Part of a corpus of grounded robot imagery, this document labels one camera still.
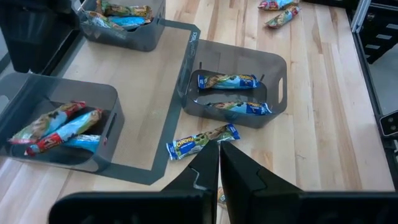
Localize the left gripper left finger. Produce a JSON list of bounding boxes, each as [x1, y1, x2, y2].
[[162, 139, 220, 191]]

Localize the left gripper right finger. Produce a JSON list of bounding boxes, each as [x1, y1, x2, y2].
[[220, 141, 302, 224]]

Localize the white patterned snack bag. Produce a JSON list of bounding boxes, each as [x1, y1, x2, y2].
[[83, 11, 125, 32]]

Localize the dark blue Chewy bar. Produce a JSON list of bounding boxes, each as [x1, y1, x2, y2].
[[197, 73, 261, 91], [166, 123, 241, 161], [210, 101, 273, 116]]

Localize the yellow-green granola bar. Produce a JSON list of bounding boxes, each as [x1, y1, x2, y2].
[[264, 4, 302, 29], [95, 0, 154, 18]]

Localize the light blue granola bar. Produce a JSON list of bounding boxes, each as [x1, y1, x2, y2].
[[62, 133, 102, 154], [108, 16, 152, 31]]

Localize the translucent dark-bordered baking mat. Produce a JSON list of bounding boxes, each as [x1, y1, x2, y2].
[[42, 18, 202, 186]]

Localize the grey translucent plastic bin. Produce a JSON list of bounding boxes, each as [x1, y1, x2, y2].
[[177, 39, 289, 130], [72, 0, 167, 53], [0, 72, 126, 174]]

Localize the black silver-rimmed table camera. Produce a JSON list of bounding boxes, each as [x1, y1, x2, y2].
[[378, 109, 398, 138]]

